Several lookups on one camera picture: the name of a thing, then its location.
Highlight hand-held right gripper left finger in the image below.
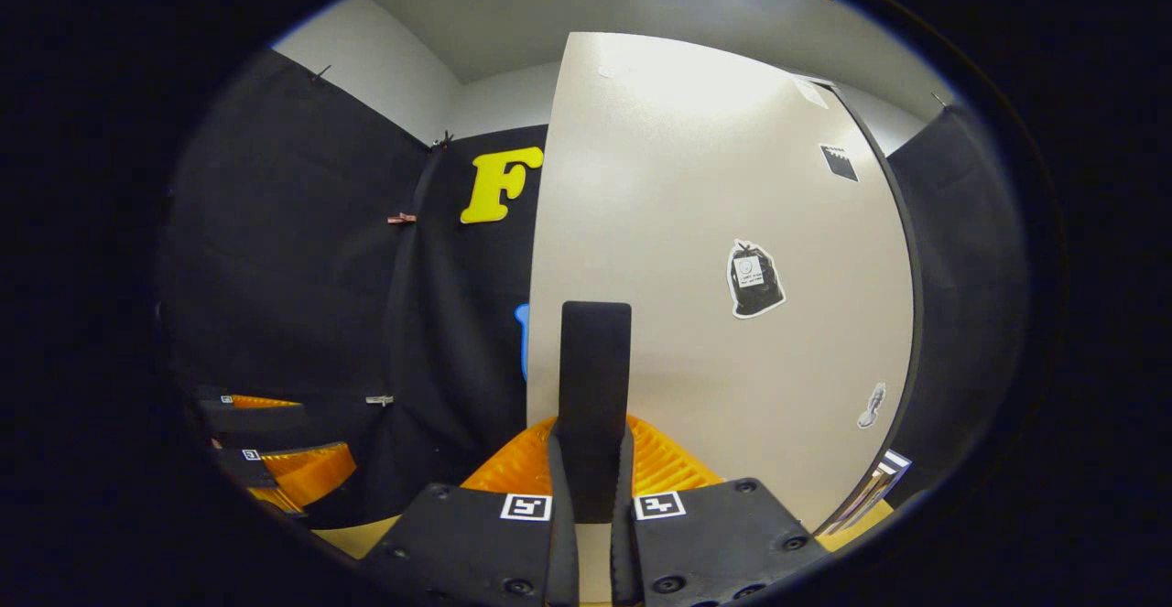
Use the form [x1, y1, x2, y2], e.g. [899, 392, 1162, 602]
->
[353, 417, 581, 607]

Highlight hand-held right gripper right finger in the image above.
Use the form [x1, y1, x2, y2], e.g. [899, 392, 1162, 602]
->
[609, 415, 830, 607]

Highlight black cabinet door handle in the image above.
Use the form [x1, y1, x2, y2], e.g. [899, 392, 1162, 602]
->
[557, 301, 634, 524]

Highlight dark grey cabinet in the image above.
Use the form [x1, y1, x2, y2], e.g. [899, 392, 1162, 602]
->
[806, 71, 926, 535]

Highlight beige cabinet door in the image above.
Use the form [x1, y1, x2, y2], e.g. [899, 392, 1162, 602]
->
[526, 32, 917, 535]

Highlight black backdrop cloth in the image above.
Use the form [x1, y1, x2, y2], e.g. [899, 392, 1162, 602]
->
[160, 49, 1028, 530]

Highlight small black white box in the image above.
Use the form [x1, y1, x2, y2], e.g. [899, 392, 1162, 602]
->
[841, 449, 913, 535]

